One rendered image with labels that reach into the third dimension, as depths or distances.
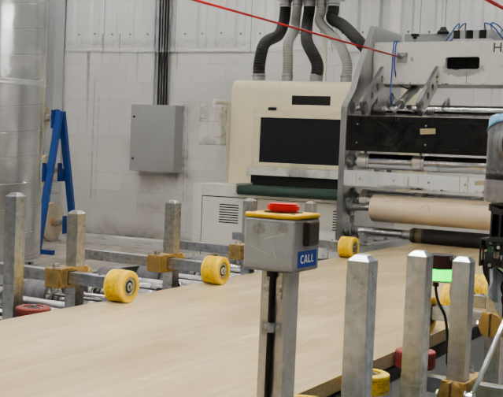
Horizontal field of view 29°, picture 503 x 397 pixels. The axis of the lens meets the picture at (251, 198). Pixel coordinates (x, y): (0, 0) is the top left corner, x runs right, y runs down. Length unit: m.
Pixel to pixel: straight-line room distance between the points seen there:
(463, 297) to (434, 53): 2.86
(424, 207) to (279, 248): 3.22
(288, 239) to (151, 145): 10.74
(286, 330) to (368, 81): 3.59
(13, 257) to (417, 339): 1.10
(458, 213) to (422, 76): 0.73
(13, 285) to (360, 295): 1.18
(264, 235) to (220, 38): 10.68
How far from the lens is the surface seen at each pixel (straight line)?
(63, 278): 2.56
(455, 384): 1.93
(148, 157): 11.92
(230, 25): 11.77
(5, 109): 5.54
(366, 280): 1.44
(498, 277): 1.93
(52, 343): 1.98
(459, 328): 1.93
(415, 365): 1.70
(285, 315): 1.21
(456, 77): 4.65
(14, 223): 2.42
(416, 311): 1.69
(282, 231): 1.18
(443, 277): 1.92
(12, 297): 2.44
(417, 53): 4.72
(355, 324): 1.46
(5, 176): 5.54
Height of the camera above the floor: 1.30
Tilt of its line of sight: 3 degrees down
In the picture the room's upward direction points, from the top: 2 degrees clockwise
